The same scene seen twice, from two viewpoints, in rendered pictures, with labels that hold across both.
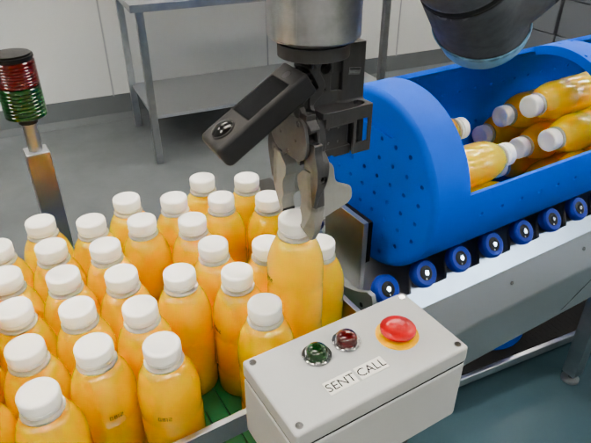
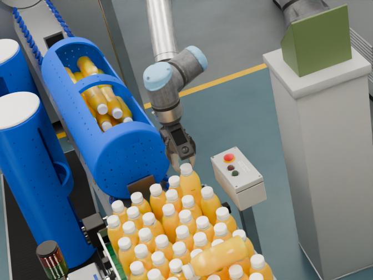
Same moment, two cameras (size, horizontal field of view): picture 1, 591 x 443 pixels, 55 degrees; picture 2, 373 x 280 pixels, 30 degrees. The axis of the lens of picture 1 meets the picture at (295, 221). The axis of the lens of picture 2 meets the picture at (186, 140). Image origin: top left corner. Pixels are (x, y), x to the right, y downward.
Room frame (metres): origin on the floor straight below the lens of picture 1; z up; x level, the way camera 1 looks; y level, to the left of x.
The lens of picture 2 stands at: (-0.03, 1.69, 2.54)
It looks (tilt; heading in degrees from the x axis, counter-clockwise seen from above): 36 degrees down; 288
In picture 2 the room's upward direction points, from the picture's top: 15 degrees counter-clockwise
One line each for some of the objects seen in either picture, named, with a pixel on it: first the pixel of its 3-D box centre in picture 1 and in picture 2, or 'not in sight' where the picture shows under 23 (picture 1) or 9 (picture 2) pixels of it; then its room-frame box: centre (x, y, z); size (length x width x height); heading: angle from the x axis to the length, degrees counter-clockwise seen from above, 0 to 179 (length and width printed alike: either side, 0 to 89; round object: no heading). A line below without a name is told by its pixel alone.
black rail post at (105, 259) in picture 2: not in sight; (108, 268); (0.82, 0.22, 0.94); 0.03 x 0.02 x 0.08; 121
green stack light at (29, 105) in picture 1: (22, 100); (55, 265); (0.86, 0.43, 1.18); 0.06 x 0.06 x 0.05
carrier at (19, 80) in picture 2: not in sight; (23, 123); (1.79, -1.19, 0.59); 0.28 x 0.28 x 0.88
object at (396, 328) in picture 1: (397, 330); (228, 157); (0.42, -0.10, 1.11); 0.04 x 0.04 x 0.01
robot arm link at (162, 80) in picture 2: not in sight; (161, 86); (0.55, -0.02, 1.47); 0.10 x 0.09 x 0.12; 56
